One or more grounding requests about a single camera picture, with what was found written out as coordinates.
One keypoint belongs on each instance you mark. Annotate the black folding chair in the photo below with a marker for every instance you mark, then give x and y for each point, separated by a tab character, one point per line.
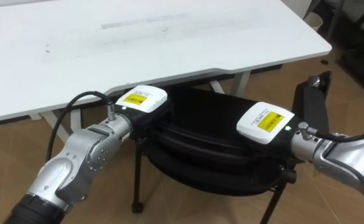
212	146

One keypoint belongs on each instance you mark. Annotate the white desk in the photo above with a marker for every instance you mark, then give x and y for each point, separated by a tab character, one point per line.
132	46

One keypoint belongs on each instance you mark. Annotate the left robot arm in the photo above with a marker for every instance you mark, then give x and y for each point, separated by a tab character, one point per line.
76	165

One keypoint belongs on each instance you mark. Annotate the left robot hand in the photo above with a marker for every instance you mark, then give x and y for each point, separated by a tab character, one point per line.
144	104

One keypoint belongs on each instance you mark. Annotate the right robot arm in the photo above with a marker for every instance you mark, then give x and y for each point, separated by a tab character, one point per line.
340	158

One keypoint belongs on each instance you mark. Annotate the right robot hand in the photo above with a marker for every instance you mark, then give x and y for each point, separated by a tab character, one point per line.
262	124

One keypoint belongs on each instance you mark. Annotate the white waste bin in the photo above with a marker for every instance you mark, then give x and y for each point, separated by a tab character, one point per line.
313	20

